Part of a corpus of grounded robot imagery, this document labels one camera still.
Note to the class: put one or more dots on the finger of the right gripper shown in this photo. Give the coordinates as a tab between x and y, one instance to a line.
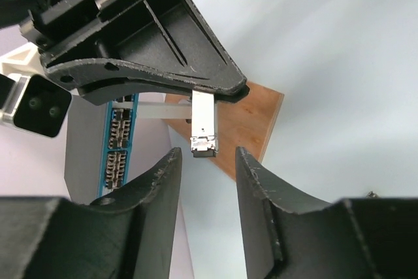
103	91

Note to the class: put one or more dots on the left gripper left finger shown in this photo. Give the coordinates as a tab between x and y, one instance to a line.
128	233

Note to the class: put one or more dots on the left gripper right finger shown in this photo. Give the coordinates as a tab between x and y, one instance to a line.
288	233

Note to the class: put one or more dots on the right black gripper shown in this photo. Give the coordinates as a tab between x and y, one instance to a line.
84	41

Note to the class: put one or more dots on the silver SFP plug module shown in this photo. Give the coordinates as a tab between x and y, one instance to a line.
204	142

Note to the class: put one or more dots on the wooden base board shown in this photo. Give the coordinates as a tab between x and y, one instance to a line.
248	123

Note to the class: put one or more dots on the black blue network switch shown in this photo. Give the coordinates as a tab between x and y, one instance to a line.
99	143

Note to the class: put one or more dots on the metal switch stand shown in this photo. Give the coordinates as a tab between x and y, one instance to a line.
162	110

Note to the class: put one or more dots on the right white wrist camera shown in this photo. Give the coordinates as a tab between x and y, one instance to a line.
29	101

